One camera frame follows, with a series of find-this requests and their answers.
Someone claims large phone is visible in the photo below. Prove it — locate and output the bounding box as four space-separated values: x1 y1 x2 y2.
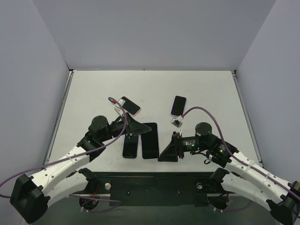
141 122 159 159

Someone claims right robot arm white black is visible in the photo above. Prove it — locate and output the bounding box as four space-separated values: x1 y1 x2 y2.
158 122 300 225

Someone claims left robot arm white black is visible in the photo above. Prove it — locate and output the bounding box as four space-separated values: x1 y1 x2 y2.
9 113 151 224

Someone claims small black phone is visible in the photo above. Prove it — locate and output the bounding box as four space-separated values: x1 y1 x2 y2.
122 135 139 158

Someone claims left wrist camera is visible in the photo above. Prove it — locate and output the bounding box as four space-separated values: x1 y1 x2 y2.
114 98 126 117

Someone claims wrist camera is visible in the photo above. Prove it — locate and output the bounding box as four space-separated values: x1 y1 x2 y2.
171 116 184 129
114 98 126 117

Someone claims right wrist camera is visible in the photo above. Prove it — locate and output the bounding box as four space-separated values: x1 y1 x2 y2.
171 116 184 129

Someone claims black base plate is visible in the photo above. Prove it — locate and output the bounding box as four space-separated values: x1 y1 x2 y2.
79 172 225 207

